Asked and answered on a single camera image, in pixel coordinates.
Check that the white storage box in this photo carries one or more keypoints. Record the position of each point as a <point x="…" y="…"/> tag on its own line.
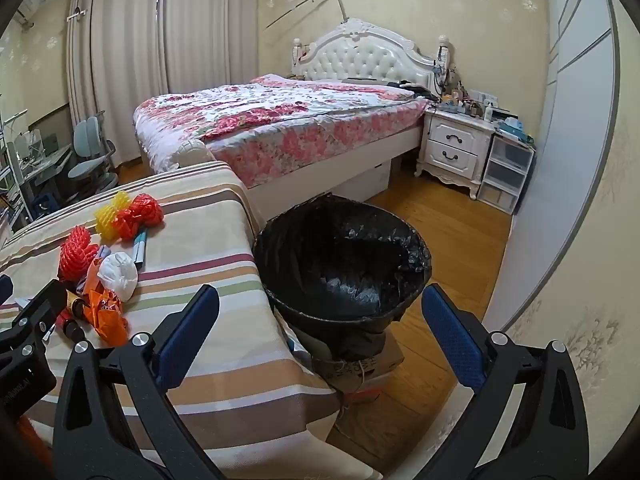
<point x="372" y="175"/>

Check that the white wall socket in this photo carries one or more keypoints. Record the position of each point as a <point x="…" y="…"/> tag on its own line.
<point x="482" y="96"/>

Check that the white tissue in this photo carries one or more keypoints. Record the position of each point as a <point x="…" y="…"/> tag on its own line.
<point x="117" y="275"/>

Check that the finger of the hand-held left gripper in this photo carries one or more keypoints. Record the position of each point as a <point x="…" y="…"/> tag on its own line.
<point x="47" y="302"/>
<point x="5" y="287"/>

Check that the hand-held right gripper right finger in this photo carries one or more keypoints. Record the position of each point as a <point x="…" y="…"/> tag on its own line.
<point x="452" y="335"/>

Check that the metal pole on wall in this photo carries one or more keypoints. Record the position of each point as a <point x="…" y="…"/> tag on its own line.
<point x="343" y="10"/>

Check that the white air conditioner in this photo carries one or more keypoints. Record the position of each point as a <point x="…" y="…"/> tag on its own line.
<point x="27" y="7"/>

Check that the floral quilt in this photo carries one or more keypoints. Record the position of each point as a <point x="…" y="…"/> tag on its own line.
<point x="280" y="110"/>

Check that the striped blanket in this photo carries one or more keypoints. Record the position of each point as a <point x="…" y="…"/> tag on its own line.
<point x="210" y="270"/>

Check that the blue stool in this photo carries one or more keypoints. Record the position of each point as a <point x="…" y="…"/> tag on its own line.
<point x="47" y="205"/>

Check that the clutter of small bottles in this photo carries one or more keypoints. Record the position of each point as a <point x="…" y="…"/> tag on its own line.
<point x="465" y="102"/>

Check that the lavender wrapper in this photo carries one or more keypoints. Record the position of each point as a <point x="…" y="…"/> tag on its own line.
<point x="104" y="251"/>

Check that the bin with black bag liner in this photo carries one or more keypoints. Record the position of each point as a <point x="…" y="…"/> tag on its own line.
<point x="340" y="260"/>

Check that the white bed with tufted headboard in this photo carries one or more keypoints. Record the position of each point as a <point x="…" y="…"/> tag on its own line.
<point x="370" y="55"/>

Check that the cardboard box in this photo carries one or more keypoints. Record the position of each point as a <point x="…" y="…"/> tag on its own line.
<point x="370" y="365"/>

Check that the red mesh net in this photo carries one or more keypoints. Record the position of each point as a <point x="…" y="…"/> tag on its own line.
<point x="142" y="212"/>

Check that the cluttered desk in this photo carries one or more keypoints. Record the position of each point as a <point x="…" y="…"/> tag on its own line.
<point x="45" y="160"/>

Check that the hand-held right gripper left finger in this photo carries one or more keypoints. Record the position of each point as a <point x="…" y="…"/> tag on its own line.
<point x="187" y="330"/>

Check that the dark clothes pile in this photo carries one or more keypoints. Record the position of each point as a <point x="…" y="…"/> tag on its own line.
<point x="410" y="87"/>

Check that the yellow foam fruit net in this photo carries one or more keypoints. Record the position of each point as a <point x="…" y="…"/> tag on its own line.
<point x="111" y="217"/>

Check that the orange wrapper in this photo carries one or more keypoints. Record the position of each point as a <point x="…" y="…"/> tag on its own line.
<point x="107" y="320"/>
<point x="92" y="280"/>

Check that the beige curtain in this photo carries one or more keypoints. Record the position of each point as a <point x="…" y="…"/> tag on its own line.
<point x="150" y="35"/>

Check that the red foam fruit net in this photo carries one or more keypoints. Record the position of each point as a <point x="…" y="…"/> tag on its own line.
<point x="75" y="255"/>

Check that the blue items pile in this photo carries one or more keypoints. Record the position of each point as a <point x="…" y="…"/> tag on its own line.
<point x="515" y="127"/>

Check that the grey-green desk chair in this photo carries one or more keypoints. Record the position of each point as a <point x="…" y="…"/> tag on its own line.
<point x="90" y="150"/>

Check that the wardrobe with sliding doors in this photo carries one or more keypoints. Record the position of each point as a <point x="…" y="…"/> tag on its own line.
<point x="560" y="185"/>

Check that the dark red satin ribbon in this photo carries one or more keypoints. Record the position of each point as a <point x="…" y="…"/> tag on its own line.
<point x="75" y="332"/>

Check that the clear plastic drawer unit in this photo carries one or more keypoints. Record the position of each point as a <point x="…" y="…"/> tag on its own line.
<point x="505" y="170"/>

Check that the white nightstand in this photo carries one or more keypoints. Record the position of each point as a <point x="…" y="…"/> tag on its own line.
<point x="452" y="145"/>

